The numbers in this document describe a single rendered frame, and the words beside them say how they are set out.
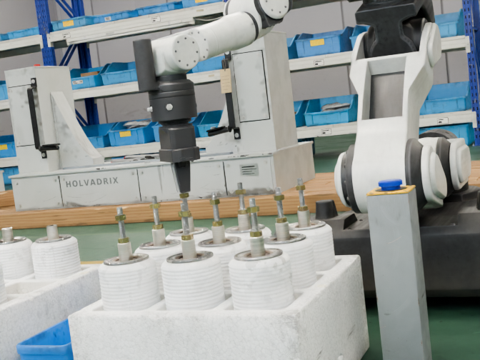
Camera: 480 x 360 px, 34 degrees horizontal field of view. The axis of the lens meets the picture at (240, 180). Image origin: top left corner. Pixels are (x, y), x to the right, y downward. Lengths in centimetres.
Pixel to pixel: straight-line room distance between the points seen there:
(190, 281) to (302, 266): 19
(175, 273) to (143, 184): 249
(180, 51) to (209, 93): 909
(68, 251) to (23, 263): 12
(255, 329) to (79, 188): 280
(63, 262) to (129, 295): 39
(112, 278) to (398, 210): 47
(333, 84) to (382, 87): 822
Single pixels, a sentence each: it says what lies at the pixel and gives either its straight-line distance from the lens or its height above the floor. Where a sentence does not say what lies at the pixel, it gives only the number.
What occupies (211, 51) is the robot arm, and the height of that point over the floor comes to 59.
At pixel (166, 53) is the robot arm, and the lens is 144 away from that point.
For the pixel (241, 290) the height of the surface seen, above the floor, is 21.
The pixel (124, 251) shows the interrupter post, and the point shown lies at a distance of 129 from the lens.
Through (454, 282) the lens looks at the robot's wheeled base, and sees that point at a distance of 165.
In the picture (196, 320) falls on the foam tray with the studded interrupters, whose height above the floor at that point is 17.
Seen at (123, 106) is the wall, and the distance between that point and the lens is 1117.
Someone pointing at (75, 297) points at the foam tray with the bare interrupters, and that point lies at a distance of 160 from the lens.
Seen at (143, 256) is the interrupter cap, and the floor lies 25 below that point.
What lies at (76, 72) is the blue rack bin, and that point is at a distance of 741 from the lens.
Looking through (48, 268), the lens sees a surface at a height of 20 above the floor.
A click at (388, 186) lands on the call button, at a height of 32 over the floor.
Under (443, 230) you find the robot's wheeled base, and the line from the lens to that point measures 164.
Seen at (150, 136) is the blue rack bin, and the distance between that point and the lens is 683.
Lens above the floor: 48
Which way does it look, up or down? 5 degrees down
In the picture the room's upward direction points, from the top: 7 degrees counter-clockwise
